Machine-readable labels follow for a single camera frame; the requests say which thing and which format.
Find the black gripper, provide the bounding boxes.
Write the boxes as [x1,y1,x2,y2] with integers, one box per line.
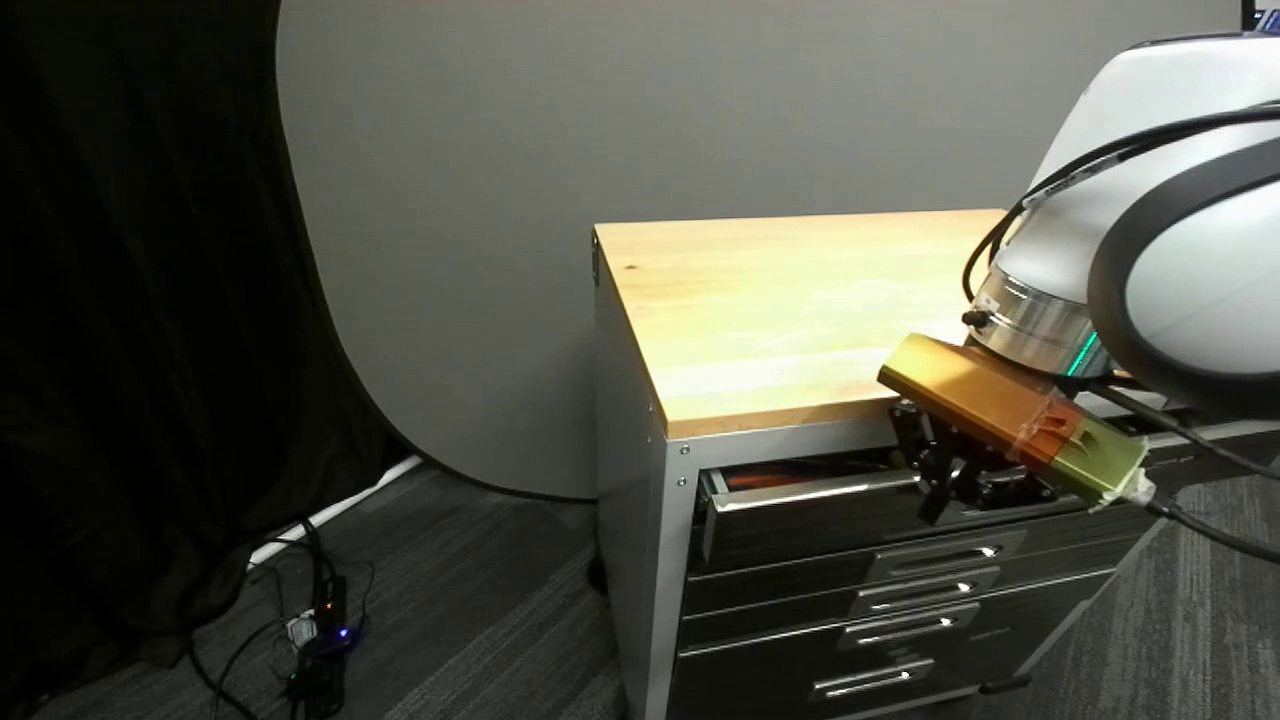
[887,394,1070,528]

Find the black cabinet drawer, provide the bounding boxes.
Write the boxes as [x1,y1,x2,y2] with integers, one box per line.
[670,612,1070,720]
[675,584,1110,710]
[680,565,1137,661]
[680,518,1157,619]

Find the wood topped tool cabinet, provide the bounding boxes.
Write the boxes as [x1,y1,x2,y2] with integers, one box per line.
[586,204,1280,720]

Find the grey rounded backdrop panel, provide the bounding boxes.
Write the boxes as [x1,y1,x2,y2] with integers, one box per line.
[273,0,1250,509]

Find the black device blue light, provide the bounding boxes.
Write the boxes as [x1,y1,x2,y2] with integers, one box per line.
[280,524,369,720]

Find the black curtain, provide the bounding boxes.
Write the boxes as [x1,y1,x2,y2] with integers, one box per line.
[0,0,405,710]

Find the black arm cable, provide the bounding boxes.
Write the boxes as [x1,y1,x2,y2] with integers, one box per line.
[955,97,1280,312]

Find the black camera cable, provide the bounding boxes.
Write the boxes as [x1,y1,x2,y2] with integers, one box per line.
[1137,482,1280,569]

